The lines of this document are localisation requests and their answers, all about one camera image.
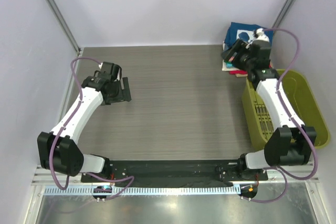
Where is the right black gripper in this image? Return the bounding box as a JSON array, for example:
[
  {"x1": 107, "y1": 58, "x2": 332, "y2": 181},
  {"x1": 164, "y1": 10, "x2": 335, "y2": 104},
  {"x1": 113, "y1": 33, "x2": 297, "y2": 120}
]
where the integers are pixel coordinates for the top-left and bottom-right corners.
[{"x1": 222, "y1": 38, "x2": 256, "y2": 72}]

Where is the blue t shirt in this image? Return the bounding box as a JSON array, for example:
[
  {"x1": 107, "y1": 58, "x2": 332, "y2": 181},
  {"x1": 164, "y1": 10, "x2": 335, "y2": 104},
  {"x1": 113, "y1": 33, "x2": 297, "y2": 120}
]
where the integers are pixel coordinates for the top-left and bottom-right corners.
[{"x1": 223, "y1": 22, "x2": 263, "y2": 51}]

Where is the olive green plastic basket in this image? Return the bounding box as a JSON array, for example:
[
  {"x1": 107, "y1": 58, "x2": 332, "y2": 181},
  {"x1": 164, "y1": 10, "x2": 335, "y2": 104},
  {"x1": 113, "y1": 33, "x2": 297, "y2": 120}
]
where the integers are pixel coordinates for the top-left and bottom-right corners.
[{"x1": 241, "y1": 69, "x2": 330, "y2": 150}]

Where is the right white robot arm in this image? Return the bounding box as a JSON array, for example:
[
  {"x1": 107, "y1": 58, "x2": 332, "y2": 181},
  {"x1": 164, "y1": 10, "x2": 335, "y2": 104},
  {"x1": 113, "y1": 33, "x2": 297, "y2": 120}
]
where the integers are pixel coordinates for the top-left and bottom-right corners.
[{"x1": 222, "y1": 39, "x2": 317, "y2": 180}]

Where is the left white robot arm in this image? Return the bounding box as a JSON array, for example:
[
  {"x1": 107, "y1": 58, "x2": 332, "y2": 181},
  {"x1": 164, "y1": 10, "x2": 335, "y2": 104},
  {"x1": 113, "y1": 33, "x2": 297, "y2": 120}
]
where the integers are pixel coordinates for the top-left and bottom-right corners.
[{"x1": 37, "y1": 62, "x2": 131, "y2": 182}]

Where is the red folded t shirt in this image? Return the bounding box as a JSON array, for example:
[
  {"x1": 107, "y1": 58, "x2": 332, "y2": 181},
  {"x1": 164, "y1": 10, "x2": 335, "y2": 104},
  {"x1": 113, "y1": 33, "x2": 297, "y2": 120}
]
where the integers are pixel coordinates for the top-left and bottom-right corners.
[{"x1": 229, "y1": 70, "x2": 247, "y2": 75}]

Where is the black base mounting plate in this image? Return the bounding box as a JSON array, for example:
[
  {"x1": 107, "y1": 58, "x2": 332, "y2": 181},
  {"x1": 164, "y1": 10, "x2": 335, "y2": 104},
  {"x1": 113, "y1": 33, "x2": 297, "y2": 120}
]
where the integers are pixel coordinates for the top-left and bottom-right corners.
[{"x1": 80, "y1": 159, "x2": 268, "y2": 188}]

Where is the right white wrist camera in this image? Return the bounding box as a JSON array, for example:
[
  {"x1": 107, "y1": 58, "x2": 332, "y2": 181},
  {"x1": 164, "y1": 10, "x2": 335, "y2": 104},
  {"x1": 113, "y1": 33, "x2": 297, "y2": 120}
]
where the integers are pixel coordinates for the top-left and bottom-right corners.
[{"x1": 253, "y1": 28, "x2": 270, "y2": 42}]

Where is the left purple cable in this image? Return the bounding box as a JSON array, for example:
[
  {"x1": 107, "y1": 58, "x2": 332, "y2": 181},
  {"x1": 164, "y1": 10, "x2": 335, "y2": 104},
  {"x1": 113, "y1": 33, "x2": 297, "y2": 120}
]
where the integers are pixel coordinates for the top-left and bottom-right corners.
[{"x1": 49, "y1": 57, "x2": 135, "y2": 214}]

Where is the right aluminium frame post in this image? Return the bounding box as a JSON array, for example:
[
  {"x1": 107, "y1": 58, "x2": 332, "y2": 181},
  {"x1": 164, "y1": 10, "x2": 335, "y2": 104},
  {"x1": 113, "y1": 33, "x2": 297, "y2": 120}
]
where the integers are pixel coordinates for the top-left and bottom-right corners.
[{"x1": 268, "y1": 0, "x2": 313, "y2": 40}]

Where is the aluminium frame post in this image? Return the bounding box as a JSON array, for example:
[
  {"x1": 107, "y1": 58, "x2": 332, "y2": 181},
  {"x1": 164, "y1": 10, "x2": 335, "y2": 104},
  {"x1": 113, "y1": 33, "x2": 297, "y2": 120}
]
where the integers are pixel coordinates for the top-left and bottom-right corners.
[
  {"x1": 268, "y1": 0, "x2": 313, "y2": 40},
  {"x1": 46, "y1": 0, "x2": 81, "y2": 55}
]

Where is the left aluminium frame post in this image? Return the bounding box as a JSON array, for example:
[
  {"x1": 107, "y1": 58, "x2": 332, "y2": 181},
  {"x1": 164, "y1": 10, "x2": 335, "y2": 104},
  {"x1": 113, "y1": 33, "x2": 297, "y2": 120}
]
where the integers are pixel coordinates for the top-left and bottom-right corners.
[{"x1": 46, "y1": 0, "x2": 81, "y2": 55}]

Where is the perforated metal cable rail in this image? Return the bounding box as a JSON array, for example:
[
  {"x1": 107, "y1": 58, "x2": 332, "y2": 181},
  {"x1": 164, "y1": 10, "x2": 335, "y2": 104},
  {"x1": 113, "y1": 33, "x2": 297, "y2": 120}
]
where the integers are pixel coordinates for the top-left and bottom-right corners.
[{"x1": 44, "y1": 184, "x2": 240, "y2": 196}]

